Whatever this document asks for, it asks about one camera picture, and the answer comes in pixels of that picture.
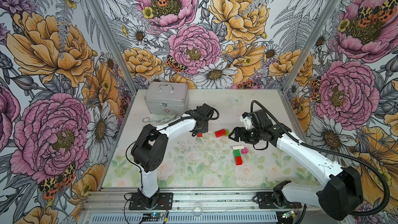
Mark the silver scissors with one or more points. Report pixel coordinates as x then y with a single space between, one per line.
157 121

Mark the aluminium front rail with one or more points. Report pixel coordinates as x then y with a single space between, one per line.
197 206

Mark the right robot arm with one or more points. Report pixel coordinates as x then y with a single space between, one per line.
339 192

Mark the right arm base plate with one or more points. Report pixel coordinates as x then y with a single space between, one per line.
273 200

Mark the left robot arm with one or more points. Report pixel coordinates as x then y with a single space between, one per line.
149 149

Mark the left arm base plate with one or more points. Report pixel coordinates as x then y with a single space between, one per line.
160 201

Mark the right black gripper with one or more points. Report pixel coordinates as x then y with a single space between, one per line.
243 138

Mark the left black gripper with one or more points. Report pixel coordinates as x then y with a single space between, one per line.
204 130

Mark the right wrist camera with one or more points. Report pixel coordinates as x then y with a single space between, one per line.
247 121

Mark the silver metal case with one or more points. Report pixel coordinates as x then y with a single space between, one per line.
167 98

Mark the pink lego brick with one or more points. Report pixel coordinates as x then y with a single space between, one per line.
244 151

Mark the red tall lego brick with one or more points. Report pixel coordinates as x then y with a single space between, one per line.
238 160

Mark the red long lego brick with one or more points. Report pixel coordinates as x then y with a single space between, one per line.
220 133

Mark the white long lego brick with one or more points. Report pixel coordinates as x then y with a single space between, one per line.
238 147

